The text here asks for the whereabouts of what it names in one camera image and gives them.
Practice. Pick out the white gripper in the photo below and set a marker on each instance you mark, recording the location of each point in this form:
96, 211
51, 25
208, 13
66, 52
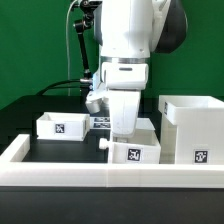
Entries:
123, 110

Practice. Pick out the white front drawer tray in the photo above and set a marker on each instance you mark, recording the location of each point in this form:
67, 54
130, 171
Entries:
142, 148

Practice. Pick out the white drawer tray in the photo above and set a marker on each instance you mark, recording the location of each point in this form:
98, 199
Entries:
142, 148
63, 126

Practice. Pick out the white drawer cabinet box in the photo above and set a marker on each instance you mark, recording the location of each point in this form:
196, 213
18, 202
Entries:
192, 130

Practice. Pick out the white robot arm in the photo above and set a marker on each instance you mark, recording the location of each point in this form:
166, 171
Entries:
128, 32

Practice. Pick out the white rear drawer tray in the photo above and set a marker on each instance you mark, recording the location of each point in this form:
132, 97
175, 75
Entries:
63, 126

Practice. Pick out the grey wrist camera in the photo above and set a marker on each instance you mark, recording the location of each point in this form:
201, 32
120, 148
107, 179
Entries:
96, 100

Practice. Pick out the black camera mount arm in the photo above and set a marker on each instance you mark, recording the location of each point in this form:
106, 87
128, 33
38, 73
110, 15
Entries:
85, 23

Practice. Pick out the white U-shaped border frame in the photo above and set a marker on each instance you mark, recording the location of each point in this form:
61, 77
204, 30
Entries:
14, 171

